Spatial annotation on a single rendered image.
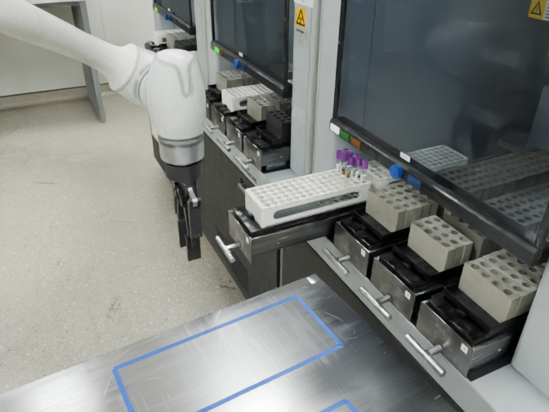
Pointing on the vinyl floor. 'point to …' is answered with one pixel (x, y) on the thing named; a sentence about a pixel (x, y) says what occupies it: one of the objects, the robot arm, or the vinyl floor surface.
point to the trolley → (244, 364)
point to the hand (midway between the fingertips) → (189, 240)
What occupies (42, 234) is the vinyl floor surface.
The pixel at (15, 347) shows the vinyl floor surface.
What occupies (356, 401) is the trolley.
